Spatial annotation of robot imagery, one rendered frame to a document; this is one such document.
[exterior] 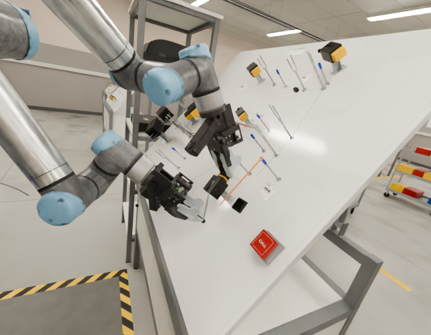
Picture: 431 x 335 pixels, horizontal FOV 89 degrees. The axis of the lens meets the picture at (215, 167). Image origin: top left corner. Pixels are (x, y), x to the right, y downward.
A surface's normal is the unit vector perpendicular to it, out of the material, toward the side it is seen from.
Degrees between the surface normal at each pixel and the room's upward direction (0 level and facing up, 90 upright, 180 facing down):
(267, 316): 0
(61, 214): 90
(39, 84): 90
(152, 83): 112
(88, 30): 125
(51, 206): 90
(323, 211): 53
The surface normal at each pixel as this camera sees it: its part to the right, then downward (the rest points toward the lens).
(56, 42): 0.48, 0.37
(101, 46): 0.28, 0.84
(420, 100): -0.60, -0.57
